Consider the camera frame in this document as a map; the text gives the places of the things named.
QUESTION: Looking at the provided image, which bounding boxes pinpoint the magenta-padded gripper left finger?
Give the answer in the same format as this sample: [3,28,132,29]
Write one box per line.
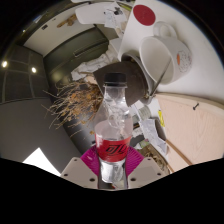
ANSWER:
[59,145,102,190]

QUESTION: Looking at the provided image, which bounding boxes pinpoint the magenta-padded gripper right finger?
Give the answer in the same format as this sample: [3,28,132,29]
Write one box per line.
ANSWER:
[122,146,167,190]

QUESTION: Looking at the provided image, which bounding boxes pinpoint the clear red-label drink bottle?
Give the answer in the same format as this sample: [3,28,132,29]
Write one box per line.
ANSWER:
[93,72,134,184]

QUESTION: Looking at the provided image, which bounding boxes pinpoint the grey folded papers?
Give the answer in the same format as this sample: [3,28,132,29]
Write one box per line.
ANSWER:
[138,118,169,156]

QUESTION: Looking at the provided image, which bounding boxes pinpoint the long ceiling light strip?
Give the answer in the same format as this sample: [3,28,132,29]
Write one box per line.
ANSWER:
[22,147,62,177]

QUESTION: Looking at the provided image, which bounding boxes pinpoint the yellow tag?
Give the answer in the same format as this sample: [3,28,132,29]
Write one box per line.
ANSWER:
[157,109,166,128]

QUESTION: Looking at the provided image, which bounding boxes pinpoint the small white jar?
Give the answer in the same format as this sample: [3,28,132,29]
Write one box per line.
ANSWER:
[138,104,153,121]

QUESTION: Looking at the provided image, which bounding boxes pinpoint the beige plywood sheet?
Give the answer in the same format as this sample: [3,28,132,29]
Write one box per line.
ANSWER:
[154,93,224,173]

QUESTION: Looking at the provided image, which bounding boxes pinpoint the dried plant in brown pot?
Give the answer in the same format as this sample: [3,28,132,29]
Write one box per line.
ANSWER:
[41,61,149,134]

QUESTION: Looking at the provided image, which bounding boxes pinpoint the thin stirring stick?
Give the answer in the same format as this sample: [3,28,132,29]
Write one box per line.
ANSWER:
[149,58,174,99]

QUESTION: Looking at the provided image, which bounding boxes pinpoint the grey plant saucer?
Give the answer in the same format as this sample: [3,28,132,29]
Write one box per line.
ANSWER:
[121,52,158,101]

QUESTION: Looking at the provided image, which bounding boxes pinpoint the white stone statue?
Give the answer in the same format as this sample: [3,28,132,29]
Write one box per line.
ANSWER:
[70,53,113,82]

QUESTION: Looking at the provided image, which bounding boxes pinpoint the white mug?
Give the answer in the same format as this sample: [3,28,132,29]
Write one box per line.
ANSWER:
[138,21,193,85]

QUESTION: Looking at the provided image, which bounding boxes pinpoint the dark double door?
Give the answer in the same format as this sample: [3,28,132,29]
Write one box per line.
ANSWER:
[43,28,109,79]

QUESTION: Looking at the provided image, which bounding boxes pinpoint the wooden figure statue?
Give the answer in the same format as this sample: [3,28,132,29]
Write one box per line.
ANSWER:
[56,13,78,28]

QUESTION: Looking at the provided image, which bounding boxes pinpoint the flat round red coaster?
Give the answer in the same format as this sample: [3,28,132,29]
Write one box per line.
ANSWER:
[132,4,157,27]

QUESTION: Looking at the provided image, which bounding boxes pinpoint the white plastic chair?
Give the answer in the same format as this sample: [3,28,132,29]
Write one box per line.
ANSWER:
[74,2,118,25]

